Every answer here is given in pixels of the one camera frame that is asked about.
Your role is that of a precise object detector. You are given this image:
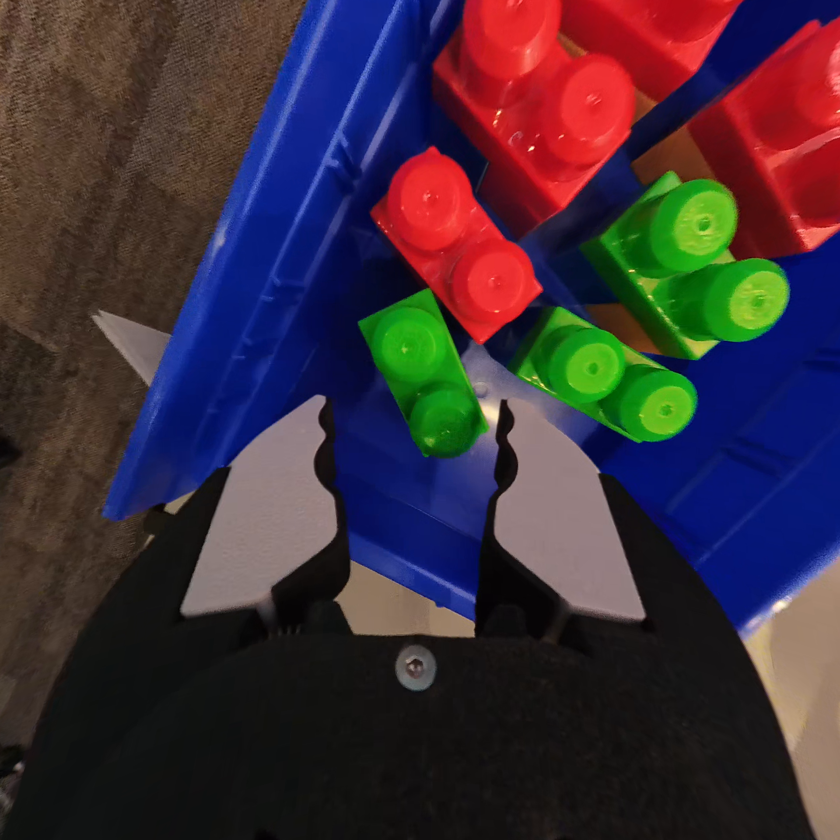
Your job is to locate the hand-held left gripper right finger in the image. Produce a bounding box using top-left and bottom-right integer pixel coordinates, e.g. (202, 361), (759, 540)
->
(476, 400), (647, 641)

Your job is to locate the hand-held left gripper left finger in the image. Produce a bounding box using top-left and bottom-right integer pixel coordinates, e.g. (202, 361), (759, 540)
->
(180, 395), (350, 621)

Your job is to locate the blue plastic bin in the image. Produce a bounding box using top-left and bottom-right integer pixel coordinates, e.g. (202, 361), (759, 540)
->
(101, 0), (840, 634)

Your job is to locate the pile of assembled block bridges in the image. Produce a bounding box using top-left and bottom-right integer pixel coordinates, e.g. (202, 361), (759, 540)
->
(369, 0), (840, 444)

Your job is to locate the grey desk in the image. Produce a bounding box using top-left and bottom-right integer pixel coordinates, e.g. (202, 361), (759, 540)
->
(92, 308), (840, 821)

